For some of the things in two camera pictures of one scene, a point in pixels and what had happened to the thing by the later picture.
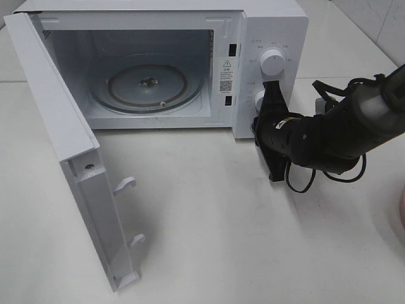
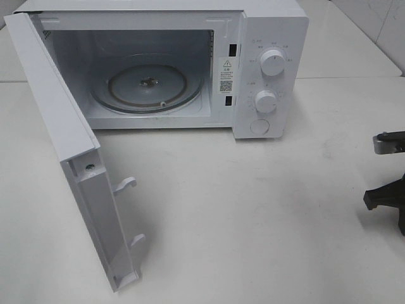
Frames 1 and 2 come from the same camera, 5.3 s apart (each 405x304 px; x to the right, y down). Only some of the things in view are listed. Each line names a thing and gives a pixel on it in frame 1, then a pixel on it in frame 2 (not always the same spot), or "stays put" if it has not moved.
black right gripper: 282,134 → 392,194
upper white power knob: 272,62 stays put
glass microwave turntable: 146,88 stays put
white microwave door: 75,144 stays put
